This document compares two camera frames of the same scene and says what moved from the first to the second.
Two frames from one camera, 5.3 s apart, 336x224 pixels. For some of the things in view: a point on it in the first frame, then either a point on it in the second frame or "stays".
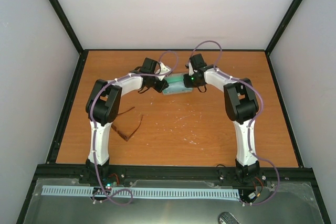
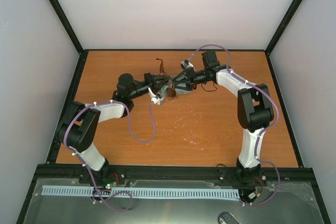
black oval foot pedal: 227,217 stays
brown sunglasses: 115,128 → 171,92
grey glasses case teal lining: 176,85 stays
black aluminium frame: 54,170 stays
